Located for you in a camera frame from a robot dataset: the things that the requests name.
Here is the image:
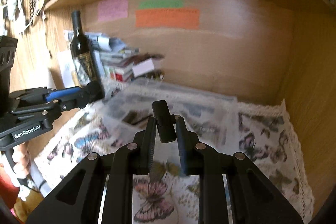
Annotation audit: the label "pink paper note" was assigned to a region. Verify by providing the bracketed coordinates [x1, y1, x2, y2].
[98, 0, 128, 22]

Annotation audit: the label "dark wine bottle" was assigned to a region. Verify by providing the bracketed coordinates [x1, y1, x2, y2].
[70, 10, 105, 100]

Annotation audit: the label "black beaded chain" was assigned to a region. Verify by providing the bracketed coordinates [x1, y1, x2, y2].
[27, 0, 38, 27]

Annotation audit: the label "clear plastic storage bin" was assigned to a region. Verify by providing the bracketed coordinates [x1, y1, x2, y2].
[102, 79, 238, 147]

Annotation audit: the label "stack of magazines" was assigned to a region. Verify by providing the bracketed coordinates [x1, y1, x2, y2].
[67, 31, 165, 83]

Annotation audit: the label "small black rectangular object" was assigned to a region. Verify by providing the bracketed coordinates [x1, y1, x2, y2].
[152, 100, 177, 143]

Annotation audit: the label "dark objects in bin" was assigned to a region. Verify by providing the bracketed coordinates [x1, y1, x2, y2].
[122, 110, 153, 126]

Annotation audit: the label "green paper note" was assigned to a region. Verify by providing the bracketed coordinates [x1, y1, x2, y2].
[138, 0, 185, 10]

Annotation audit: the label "butterfly print tablecloth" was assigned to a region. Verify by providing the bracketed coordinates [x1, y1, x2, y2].
[34, 79, 316, 224]

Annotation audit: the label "small white box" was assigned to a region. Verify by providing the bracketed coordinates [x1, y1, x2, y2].
[132, 59, 155, 77]

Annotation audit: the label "orange paper note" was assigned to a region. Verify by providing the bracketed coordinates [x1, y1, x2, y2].
[135, 8, 200, 30]

